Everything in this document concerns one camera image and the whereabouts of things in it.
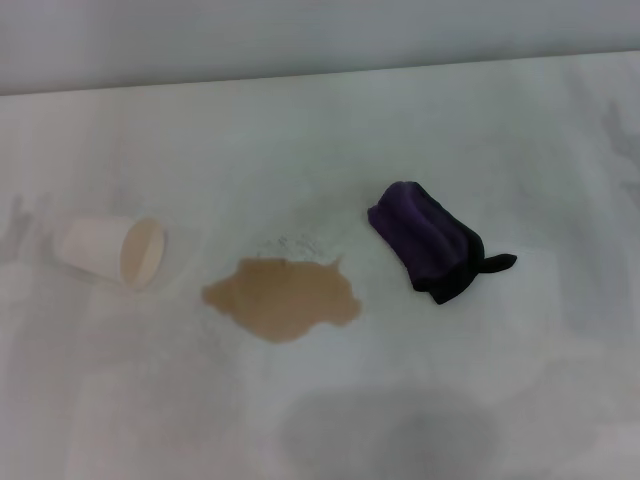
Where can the white paper cup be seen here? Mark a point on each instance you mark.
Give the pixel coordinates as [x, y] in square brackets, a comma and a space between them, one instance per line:
[95, 247]

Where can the brown liquid spill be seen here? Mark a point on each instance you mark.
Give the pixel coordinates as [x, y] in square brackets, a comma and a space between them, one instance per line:
[285, 300]

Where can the purple rag with black edge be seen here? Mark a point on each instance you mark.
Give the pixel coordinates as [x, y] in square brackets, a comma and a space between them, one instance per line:
[420, 230]

